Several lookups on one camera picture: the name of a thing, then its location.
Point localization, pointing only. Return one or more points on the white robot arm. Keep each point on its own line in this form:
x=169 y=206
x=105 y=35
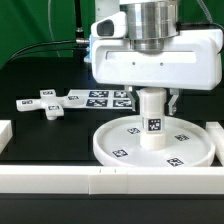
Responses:
x=142 y=43

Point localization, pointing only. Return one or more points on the white right fence block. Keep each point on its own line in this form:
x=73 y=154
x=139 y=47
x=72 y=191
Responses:
x=216 y=132

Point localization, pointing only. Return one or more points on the white round table top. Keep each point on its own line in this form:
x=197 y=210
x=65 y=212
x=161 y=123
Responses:
x=117 y=143

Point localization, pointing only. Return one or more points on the white marker sheet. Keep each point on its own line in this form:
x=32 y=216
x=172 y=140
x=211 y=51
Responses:
x=100 y=99

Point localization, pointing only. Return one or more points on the white front fence bar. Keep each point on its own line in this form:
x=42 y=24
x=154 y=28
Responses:
x=110 y=180

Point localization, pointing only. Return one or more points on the white fence block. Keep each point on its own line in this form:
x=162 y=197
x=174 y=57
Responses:
x=216 y=132
x=5 y=133

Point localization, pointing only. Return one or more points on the black vertical cable connector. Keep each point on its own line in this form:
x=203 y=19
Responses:
x=78 y=19

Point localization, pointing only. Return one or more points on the white left fence block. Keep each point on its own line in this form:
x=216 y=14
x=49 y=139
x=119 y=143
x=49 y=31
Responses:
x=5 y=133

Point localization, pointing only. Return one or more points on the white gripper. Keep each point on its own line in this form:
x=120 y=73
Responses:
x=190 y=60

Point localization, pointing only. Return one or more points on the white cross-shaped table base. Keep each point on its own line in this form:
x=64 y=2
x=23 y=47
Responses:
x=52 y=104

